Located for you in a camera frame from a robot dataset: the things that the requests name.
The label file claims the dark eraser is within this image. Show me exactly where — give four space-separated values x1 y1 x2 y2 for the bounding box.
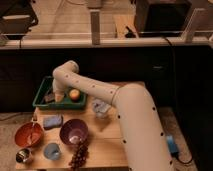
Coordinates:
44 93 55 103

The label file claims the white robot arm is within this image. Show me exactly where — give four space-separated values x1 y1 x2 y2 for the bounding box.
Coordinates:
52 60 175 171

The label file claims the green plastic tray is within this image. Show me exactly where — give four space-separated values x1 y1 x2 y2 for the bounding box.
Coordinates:
32 76 87 110

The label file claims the peach fruit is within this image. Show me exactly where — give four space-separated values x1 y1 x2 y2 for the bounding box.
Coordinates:
69 89 80 101

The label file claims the blue sponge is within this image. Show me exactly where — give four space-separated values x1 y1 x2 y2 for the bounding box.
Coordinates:
43 115 63 130

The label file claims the purple bowl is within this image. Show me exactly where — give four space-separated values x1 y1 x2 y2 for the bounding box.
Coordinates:
59 119 89 146

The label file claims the orange bowl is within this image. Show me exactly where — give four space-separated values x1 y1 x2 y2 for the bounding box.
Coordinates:
14 122 44 148

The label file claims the blue cup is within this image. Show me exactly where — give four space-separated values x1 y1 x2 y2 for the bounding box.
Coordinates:
43 143 61 160

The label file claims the bunch of dark grapes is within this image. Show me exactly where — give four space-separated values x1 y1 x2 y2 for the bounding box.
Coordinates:
69 143 88 170

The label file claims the metal cup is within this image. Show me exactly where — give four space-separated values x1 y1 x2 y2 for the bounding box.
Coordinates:
16 148 33 164

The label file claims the blue box on floor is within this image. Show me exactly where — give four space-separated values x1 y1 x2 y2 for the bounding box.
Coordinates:
166 135 179 155

